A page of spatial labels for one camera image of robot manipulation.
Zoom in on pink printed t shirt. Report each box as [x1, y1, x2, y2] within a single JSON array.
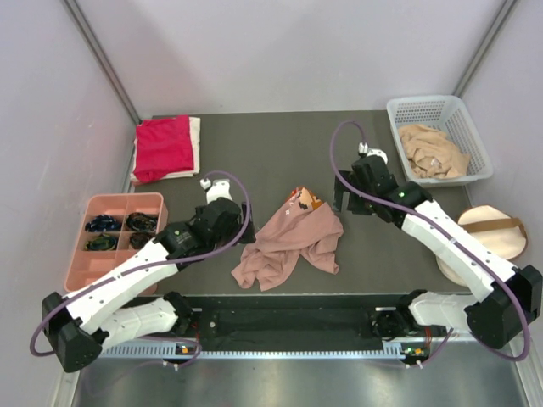
[[231, 187, 344, 292]]

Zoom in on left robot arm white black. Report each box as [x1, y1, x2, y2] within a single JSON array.
[[30, 170, 255, 373]]

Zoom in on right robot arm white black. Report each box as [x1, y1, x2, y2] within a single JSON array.
[[333, 154, 542, 350]]

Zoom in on beige crumpled t shirt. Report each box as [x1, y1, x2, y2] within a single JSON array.
[[398, 124, 471, 180]]

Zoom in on white perforated plastic basket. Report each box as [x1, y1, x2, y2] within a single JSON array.
[[386, 95, 494, 188]]

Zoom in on black brown rolled sock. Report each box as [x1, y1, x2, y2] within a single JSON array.
[[126, 212, 158, 231]]

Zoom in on dark brown rolled sock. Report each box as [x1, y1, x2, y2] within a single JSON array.
[[128, 231, 154, 250]]

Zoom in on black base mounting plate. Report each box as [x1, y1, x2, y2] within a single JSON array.
[[186, 293, 423, 352]]

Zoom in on folded cream t shirt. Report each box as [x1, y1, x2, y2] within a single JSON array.
[[129, 116, 202, 186]]

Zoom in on folded red t shirt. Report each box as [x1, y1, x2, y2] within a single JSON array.
[[134, 114, 196, 184]]

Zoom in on pink compartment tray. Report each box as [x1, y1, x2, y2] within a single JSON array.
[[64, 192, 168, 292]]

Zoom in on dark blue rolled sock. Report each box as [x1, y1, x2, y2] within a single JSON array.
[[85, 214, 122, 232]]

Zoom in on dark green rolled sock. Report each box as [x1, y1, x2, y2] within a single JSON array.
[[84, 233, 118, 252]]

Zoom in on cream round fabric bag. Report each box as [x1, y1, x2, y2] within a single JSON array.
[[457, 205, 529, 260]]

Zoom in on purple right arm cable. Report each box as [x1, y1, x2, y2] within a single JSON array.
[[329, 119, 532, 369]]

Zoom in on aluminium rail frame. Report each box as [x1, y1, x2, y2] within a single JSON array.
[[53, 334, 542, 406]]

